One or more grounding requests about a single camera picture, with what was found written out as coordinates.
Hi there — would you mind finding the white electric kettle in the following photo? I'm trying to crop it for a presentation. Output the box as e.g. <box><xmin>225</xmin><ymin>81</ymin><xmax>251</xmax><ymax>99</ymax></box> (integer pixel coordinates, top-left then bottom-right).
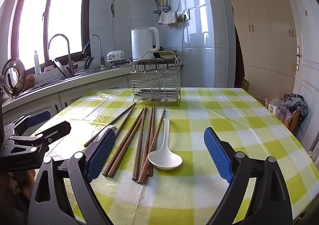
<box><xmin>131</xmin><ymin>27</ymin><xmax>160</xmax><ymax>61</ymax></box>

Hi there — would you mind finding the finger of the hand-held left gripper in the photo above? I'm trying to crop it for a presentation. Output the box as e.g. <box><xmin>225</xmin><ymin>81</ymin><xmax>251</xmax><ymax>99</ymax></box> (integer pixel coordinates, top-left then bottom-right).
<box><xmin>35</xmin><ymin>121</ymin><xmax>72</xmax><ymax>153</ymax></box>
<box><xmin>5</xmin><ymin>110</ymin><xmax>51</xmax><ymax>136</ymax></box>

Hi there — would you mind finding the pile of grey clothes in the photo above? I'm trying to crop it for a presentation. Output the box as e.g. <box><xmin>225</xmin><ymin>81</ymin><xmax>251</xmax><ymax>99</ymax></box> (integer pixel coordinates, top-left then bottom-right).
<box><xmin>283</xmin><ymin>93</ymin><xmax>308</xmax><ymax>123</ymax></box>

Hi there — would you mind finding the metal wire utensil rack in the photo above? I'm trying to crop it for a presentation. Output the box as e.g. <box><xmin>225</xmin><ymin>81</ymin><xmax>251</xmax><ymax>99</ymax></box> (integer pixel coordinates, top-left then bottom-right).
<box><xmin>130</xmin><ymin>50</ymin><xmax>181</xmax><ymax>107</ymax></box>

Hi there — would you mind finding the hanging white rag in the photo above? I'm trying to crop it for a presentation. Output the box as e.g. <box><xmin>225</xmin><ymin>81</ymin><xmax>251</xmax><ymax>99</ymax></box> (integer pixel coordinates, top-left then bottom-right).
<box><xmin>158</xmin><ymin>12</ymin><xmax>177</xmax><ymax>29</ymax></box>

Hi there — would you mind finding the white door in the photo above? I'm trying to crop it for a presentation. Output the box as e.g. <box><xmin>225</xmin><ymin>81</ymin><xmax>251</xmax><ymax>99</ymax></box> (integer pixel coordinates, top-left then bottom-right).
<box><xmin>293</xmin><ymin>3</ymin><xmax>319</xmax><ymax>153</ymax></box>

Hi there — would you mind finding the patterned upturned bowl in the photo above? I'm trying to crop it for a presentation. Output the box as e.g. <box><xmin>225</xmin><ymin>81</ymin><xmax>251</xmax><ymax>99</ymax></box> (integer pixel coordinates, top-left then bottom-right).
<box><xmin>107</xmin><ymin>50</ymin><xmax>126</xmax><ymax>62</ymax></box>

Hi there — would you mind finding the glass pot lid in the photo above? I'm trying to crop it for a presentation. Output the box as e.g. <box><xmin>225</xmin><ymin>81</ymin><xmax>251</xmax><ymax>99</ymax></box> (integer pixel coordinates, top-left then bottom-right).
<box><xmin>2</xmin><ymin>57</ymin><xmax>27</xmax><ymax>97</ymax></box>

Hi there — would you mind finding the green checked tablecloth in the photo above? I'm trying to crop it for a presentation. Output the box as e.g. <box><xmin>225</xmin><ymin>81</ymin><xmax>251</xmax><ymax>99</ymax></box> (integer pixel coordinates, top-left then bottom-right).
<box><xmin>37</xmin><ymin>87</ymin><xmax>318</xmax><ymax>225</ymax></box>

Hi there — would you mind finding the dish with green food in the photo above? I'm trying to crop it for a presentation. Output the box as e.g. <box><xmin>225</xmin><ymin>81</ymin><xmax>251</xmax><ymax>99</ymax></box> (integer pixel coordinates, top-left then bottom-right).
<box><xmin>159</xmin><ymin>50</ymin><xmax>178</xmax><ymax>59</ymax></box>

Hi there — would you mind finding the small curved faucet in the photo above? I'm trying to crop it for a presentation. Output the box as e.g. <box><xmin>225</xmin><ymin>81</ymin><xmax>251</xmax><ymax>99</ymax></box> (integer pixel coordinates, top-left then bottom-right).
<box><xmin>89</xmin><ymin>35</ymin><xmax>106</xmax><ymax>66</ymax></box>

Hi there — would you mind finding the tall curved kitchen faucet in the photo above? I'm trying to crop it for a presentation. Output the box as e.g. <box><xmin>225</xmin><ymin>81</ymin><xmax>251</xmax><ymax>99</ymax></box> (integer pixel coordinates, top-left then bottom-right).
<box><xmin>47</xmin><ymin>34</ymin><xmax>75</xmax><ymax>77</ymax></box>

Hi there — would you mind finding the dark thin chopstick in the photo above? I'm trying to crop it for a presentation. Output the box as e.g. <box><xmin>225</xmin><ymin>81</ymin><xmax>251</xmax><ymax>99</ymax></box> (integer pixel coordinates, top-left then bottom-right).
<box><xmin>84</xmin><ymin>102</ymin><xmax>137</xmax><ymax>148</ymax></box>

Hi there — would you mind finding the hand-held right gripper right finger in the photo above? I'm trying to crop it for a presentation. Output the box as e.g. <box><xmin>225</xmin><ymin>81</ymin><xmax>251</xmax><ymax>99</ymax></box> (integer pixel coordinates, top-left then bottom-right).
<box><xmin>203</xmin><ymin>127</ymin><xmax>293</xmax><ymax>225</ymax></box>

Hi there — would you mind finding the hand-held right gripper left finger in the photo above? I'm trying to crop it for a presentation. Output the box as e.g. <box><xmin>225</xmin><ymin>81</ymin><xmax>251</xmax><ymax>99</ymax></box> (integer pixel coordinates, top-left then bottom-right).
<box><xmin>28</xmin><ymin>125</ymin><xmax>117</xmax><ymax>225</ymax></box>

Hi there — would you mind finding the clear plastic bag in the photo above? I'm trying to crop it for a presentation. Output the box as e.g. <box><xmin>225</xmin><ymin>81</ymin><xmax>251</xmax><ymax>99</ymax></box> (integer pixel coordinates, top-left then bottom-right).
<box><xmin>265</xmin><ymin>98</ymin><xmax>291</xmax><ymax>122</ymax></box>

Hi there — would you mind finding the white wall cupboard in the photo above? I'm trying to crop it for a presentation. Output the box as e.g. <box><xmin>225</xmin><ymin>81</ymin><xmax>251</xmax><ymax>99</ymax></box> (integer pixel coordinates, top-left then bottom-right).
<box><xmin>224</xmin><ymin>0</ymin><xmax>298</xmax><ymax>77</ymax></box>

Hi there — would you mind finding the person's left hand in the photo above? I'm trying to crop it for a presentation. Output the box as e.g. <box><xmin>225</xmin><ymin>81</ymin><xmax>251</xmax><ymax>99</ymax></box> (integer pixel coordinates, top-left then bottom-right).
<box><xmin>0</xmin><ymin>170</ymin><xmax>36</xmax><ymax>193</ymax></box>

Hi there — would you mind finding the kitchen window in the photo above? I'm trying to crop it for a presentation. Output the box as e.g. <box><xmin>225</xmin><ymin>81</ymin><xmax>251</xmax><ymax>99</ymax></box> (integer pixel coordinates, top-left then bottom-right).
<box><xmin>7</xmin><ymin>0</ymin><xmax>88</xmax><ymax>71</ymax></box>

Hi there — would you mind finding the white plastic bottle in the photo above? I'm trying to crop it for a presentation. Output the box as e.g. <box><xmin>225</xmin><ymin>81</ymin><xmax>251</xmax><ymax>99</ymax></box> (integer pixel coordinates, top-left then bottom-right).
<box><xmin>33</xmin><ymin>50</ymin><xmax>41</xmax><ymax>75</ymax></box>

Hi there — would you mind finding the white ceramic spoon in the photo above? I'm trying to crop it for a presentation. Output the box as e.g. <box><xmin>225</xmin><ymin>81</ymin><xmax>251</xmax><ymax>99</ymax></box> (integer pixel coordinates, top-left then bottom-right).
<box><xmin>148</xmin><ymin>118</ymin><xmax>183</xmax><ymax>170</ymax></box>

